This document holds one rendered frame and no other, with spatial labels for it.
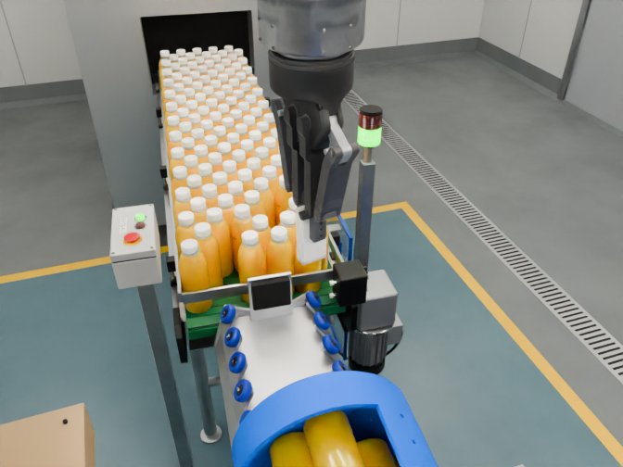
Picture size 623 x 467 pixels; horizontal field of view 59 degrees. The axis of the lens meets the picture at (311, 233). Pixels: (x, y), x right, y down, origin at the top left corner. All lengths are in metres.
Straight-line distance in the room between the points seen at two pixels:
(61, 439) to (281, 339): 0.51
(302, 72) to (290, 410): 0.48
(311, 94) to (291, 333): 0.88
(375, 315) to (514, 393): 1.10
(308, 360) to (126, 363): 1.46
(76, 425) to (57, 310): 1.96
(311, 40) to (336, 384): 0.50
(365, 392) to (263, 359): 0.48
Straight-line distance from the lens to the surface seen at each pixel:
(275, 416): 0.80
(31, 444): 1.04
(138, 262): 1.32
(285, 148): 0.57
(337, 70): 0.48
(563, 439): 2.43
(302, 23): 0.45
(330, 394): 0.79
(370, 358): 1.67
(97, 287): 3.02
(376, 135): 1.55
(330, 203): 0.53
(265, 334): 1.30
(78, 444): 1.01
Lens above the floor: 1.85
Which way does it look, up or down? 35 degrees down
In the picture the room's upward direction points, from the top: straight up
